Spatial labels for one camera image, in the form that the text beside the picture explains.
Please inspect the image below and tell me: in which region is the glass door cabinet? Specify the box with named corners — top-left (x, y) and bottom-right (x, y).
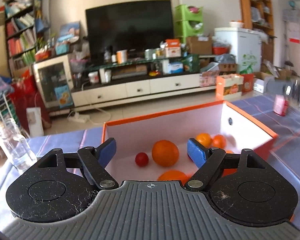
top-left (32, 54), bottom-right (74, 109)

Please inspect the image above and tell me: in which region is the green snack bag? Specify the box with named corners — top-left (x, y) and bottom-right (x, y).
top-left (184, 54), bottom-right (200, 73)

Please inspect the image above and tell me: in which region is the dark bookshelf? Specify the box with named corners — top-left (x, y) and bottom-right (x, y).
top-left (4, 0), bottom-right (58, 78)

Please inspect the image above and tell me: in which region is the orange storage box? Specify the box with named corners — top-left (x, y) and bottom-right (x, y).
top-left (101, 100), bottom-right (278, 183)

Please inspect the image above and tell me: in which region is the white chest freezer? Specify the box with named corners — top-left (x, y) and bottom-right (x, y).
top-left (214, 27), bottom-right (263, 73)

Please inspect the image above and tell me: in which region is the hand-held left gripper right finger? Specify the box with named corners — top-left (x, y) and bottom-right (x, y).
top-left (185, 137), bottom-right (265, 192)

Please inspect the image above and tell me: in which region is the red shopping bag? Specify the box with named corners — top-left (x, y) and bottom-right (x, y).
top-left (11, 75), bottom-right (52, 128)

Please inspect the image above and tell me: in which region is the white paper bag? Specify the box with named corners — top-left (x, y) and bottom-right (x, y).
top-left (27, 107), bottom-right (44, 138)

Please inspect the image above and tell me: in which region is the black flat television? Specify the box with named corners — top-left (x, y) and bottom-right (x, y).
top-left (85, 0), bottom-right (175, 62)

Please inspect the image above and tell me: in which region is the white power strip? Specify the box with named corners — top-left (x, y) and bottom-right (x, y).
top-left (68, 112), bottom-right (89, 123)

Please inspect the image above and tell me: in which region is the clear glass jar mug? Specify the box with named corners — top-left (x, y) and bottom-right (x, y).
top-left (0, 117), bottom-right (38, 173)

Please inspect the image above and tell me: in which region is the blue and white box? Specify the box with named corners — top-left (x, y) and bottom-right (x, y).
top-left (168, 62), bottom-right (184, 74)

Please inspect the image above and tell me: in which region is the orange fruit print carton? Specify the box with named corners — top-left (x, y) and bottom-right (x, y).
top-left (216, 74), bottom-right (244, 101)

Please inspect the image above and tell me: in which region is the orange and white carton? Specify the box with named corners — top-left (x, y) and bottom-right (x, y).
top-left (165, 39), bottom-right (182, 57)

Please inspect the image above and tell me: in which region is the blue checked tablecloth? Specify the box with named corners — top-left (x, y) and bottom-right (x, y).
top-left (0, 92), bottom-right (300, 233)

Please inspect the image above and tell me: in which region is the red cherry tomato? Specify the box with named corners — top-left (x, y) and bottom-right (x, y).
top-left (135, 152), bottom-right (149, 167)

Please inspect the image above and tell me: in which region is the large orange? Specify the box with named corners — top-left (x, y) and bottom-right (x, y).
top-left (152, 140), bottom-right (180, 168)

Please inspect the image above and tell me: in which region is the brown cardboard box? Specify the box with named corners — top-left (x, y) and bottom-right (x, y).
top-left (186, 36), bottom-right (213, 55)

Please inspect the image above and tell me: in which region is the white lidded jar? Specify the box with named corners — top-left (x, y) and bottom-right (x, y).
top-left (88, 71), bottom-right (100, 84)

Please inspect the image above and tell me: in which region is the blue snack bag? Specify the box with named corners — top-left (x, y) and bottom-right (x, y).
top-left (54, 85), bottom-right (73, 109)

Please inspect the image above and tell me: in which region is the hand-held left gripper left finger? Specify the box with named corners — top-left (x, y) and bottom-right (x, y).
top-left (36, 137), bottom-right (119, 190)

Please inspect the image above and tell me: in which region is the pink plastic basket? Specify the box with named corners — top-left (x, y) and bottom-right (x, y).
top-left (70, 59), bottom-right (87, 72)

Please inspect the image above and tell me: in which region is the red plastic basin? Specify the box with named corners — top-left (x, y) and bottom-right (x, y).
top-left (212, 46), bottom-right (228, 55)

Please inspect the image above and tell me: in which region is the wire shopping trolley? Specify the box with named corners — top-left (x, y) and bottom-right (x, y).
top-left (0, 75), bottom-right (23, 137)

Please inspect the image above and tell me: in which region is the wooden wall shelf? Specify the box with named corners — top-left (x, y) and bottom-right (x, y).
top-left (237, 0), bottom-right (276, 37)

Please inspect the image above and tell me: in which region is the small mandarin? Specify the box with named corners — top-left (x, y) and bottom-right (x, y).
top-left (212, 134), bottom-right (227, 149)
top-left (195, 133), bottom-right (213, 149)

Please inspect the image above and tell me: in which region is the cream television stand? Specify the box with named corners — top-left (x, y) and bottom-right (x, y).
top-left (70, 55), bottom-right (220, 111)

